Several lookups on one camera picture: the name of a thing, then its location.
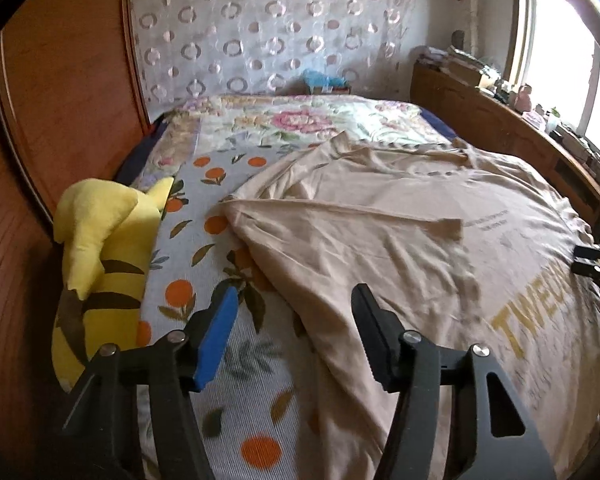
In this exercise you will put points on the blue plastic bag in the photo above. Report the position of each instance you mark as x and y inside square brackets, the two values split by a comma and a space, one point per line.
[325, 80]

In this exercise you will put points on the row of small bottles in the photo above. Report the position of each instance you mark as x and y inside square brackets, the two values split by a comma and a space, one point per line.
[575, 140]

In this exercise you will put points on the beige t-shirt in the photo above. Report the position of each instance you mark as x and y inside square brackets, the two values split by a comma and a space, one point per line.
[400, 240]

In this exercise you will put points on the floral quilt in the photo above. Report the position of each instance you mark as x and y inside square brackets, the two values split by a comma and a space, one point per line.
[300, 122]

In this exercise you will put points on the stack of books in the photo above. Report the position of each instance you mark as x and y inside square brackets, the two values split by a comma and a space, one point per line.
[462, 62]

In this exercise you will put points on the circle pattern sheer curtain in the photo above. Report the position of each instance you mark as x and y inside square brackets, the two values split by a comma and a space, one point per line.
[270, 30]

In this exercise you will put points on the orange fruit print bed sheet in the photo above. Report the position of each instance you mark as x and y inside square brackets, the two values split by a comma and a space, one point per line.
[215, 260]

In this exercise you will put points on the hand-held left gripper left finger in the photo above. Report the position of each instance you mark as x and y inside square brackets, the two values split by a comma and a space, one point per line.
[217, 340]

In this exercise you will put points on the pink figurine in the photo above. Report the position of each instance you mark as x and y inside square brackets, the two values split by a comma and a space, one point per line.
[523, 96]

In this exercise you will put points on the wooden headboard shelf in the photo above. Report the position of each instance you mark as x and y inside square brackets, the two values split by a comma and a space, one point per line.
[505, 125]

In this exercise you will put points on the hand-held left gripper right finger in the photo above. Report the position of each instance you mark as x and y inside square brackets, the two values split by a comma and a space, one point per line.
[375, 330]

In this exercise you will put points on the yellow plush toy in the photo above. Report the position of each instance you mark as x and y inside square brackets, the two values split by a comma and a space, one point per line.
[105, 270]

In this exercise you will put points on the window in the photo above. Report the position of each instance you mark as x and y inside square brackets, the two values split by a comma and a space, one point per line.
[565, 60]

